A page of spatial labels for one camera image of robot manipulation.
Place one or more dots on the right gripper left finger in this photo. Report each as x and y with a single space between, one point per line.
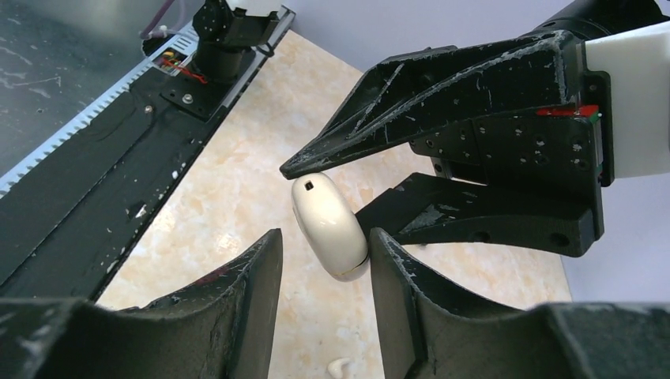
220 326

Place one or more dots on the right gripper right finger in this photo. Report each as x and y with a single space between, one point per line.
431 327

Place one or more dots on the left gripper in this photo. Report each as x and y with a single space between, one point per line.
531 179

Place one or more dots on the white earbud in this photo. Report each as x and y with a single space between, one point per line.
337 368

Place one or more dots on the white earbud charging case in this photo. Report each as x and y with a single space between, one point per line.
330 226

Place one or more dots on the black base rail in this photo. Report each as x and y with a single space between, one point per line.
72 211

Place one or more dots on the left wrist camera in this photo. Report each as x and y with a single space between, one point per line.
637 63

